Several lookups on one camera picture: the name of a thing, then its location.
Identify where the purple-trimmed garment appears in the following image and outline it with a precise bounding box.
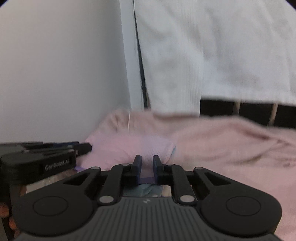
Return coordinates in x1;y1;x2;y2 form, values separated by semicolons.
76;134;176;197

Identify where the person's left hand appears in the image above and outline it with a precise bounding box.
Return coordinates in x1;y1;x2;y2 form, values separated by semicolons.
0;185;27;232

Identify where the pink fleece blanket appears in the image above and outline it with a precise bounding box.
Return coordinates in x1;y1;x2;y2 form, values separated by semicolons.
89;110;295;240

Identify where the white hanging towel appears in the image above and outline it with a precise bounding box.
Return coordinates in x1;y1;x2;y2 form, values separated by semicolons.
133;0;296;115

